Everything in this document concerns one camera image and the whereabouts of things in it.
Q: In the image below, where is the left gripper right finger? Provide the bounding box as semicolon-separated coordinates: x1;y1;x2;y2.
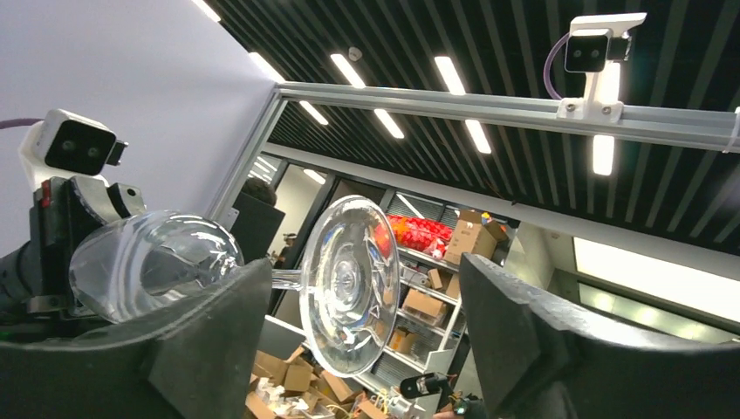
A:
459;253;739;418

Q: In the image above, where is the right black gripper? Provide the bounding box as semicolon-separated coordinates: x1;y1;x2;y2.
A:
29;175;146;315

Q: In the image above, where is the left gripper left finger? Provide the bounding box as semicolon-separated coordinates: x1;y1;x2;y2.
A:
1;260;271;418

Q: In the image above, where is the clear wine glass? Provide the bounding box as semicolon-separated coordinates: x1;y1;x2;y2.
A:
69;195;401;378

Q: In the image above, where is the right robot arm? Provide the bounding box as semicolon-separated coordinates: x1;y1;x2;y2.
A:
1;175;146;321

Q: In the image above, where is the metal storage shelf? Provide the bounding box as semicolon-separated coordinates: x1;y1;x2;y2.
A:
260;190;469;400

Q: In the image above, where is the cardboard box on shelf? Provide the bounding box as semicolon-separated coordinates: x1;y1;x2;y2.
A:
443;209;508;265

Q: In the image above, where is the red snack bag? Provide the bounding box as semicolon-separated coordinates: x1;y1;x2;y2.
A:
387;214;453;259

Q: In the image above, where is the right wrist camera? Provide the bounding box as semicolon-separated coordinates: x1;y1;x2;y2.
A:
18;109;128;191

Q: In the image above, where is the aluminium frame beam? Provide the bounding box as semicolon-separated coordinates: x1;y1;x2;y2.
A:
207;81;739;216

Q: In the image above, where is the overhead mounted camera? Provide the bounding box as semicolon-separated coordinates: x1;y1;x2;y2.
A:
543;11;647;124

